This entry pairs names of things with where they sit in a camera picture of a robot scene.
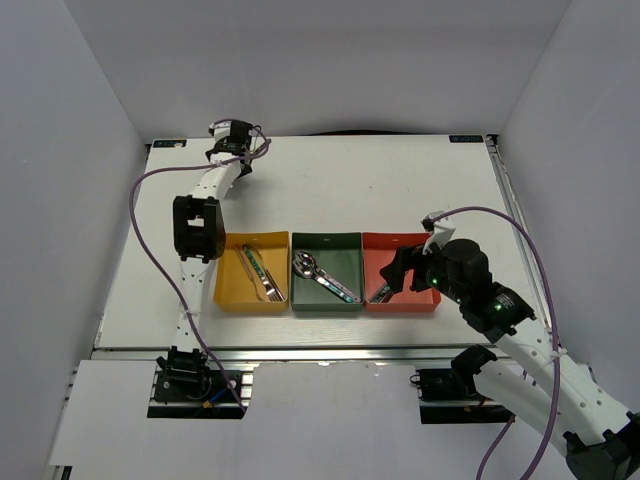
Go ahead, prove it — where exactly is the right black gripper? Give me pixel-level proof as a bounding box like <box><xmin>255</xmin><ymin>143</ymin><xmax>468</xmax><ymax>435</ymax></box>
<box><xmin>379</xmin><ymin>235</ymin><xmax>467</xmax><ymax>305</ymax></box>

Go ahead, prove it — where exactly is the pink handled spoon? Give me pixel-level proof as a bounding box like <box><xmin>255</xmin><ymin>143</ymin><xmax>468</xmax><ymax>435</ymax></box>
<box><xmin>293</xmin><ymin>261</ymin><xmax>361</xmax><ymax>304</ymax></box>

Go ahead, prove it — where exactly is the teal handled spoon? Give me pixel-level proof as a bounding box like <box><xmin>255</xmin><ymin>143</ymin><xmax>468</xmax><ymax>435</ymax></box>
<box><xmin>293</xmin><ymin>250</ymin><xmax>361</xmax><ymax>304</ymax></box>

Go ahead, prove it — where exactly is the pink handled fork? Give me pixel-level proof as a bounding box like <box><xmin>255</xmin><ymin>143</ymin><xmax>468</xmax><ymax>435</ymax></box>
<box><xmin>236</xmin><ymin>245</ymin><xmax>271</xmax><ymax>301</ymax></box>

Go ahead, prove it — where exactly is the dark handled fork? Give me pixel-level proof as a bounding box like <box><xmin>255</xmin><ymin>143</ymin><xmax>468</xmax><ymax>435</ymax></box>
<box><xmin>258</xmin><ymin>253</ymin><xmax>285</xmax><ymax>302</ymax></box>

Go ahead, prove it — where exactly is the teal handled fork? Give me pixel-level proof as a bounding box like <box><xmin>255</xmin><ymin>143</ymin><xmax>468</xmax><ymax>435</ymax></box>
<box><xmin>242</xmin><ymin>244</ymin><xmax>283</xmax><ymax>302</ymax></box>

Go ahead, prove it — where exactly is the dark handled spoon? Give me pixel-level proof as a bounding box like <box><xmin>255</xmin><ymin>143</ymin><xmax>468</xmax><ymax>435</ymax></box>
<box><xmin>251</xmin><ymin>135</ymin><xmax>271</xmax><ymax>158</ymax></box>

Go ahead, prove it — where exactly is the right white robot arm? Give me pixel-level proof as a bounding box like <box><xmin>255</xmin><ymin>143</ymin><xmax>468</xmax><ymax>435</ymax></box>
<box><xmin>380</xmin><ymin>239</ymin><xmax>639</xmax><ymax>479</ymax></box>

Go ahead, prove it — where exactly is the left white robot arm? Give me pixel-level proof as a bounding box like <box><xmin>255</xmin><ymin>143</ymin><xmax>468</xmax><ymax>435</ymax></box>
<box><xmin>159</xmin><ymin>120</ymin><xmax>253</xmax><ymax>399</ymax></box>

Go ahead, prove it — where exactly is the red plastic bin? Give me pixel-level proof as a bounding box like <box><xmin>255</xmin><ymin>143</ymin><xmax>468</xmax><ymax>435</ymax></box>
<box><xmin>362</xmin><ymin>232</ymin><xmax>441</xmax><ymax>314</ymax></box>

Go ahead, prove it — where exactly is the green plastic bin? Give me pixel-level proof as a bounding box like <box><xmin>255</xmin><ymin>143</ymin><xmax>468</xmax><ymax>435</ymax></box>
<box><xmin>290</xmin><ymin>232</ymin><xmax>364</xmax><ymax>316</ymax></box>

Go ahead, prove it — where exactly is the yellow plastic bin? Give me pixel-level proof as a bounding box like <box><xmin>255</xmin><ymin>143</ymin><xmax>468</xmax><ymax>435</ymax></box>
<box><xmin>214</xmin><ymin>231</ymin><xmax>290</xmax><ymax>315</ymax></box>

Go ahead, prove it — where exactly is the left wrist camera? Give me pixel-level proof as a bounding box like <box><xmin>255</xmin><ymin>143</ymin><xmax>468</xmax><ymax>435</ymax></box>
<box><xmin>208</xmin><ymin>119</ymin><xmax>235</xmax><ymax>146</ymax></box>

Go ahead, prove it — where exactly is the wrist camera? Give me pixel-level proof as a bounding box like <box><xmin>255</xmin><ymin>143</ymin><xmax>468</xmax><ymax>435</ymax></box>
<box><xmin>208</xmin><ymin>119</ymin><xmax>235</xmax><ymax>146</ymax></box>
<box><xmin>421</xmin><ymin>211</ymin><xmax>456</xmax><ymax>255</ymax></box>

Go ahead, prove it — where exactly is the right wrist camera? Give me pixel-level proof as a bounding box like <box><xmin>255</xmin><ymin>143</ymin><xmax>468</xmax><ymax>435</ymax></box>
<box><xmin>421</xmin><ymin>211</ymin><xmax>456</xmax><ymax>255</ymax></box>

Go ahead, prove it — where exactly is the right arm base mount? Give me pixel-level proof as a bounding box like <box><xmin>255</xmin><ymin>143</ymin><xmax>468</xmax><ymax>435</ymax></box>
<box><xmin>409</xmin><ymin>345</ymin><xmax>512</xmax><ymax>425</ymax></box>

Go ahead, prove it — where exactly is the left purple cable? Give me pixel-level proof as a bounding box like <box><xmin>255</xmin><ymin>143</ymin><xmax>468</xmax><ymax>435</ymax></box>
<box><xmin>128</xmin><ymin>118</ymin><xmax>274</xmax><ymax>415</ymax></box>

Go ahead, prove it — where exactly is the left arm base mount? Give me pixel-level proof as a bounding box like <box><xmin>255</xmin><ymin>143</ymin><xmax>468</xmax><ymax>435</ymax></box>
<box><xmin>147</xmin><ymin>347</ymin><xmax>247</xmax><ymax>420</ymax></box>

